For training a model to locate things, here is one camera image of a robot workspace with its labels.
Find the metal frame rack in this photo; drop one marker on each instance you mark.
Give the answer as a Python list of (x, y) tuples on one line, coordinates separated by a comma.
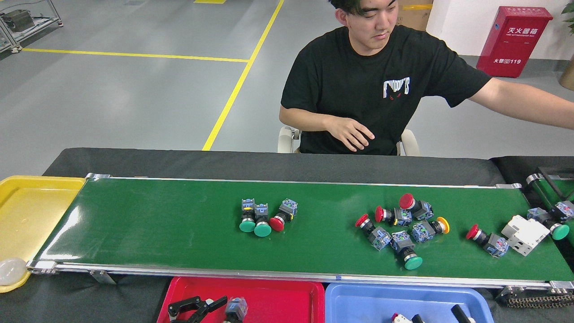
[(36, 27)]

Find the black metal guide bar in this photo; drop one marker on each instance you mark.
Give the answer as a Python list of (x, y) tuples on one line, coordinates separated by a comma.
[(551, 181)]

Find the potted plant gold pot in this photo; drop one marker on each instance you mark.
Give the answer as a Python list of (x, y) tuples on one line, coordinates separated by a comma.
[(568, 76)]

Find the green conveyor belt long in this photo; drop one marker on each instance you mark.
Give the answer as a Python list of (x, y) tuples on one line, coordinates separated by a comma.
[(157, 224)]

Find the person's left forearm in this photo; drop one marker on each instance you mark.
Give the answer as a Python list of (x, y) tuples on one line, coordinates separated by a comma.
[(538, 105)]

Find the red plastic tray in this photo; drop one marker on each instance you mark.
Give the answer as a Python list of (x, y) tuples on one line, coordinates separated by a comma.
[(278, 300)]

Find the person's right forearm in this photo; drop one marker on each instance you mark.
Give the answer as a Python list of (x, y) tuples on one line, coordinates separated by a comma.
[(305, 120)]

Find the red fire extinguisher box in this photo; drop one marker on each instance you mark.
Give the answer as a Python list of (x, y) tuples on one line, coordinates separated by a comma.
[(513, 45)]

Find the yellow push button switch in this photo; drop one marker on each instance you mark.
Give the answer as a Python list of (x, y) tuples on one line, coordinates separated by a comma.
[(422, 232)]

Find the person's right hand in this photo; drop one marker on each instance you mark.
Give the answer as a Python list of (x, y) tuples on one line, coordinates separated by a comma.
[(350, 133)]

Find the blue plastic tray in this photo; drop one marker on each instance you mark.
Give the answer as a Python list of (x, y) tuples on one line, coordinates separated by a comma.
[(358, 305)]

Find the dark equipment box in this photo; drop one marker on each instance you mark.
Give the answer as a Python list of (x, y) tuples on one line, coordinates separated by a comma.
[(18, 20)]

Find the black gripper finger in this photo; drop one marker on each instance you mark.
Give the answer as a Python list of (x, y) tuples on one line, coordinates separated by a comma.
[(184, 305), (418, 319), (215, 307), (461, 315)]

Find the green conveyor belt short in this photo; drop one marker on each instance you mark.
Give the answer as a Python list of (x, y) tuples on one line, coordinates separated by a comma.
[(541, 192)]

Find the cardboard box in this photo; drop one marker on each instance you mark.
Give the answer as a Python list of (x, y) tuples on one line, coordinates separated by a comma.
[(415, 15)]

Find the person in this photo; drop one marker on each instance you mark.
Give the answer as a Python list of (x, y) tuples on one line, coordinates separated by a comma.
[(358, 67)]

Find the white light bulb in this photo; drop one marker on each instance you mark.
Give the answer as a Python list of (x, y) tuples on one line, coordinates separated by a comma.
[(12, 271)]

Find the yellow plastic tray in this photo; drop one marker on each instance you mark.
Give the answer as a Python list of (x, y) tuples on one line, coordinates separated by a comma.
[(36, 215)]

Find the grey office chair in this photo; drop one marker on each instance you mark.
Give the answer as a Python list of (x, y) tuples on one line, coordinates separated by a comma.
[(287, 141)]

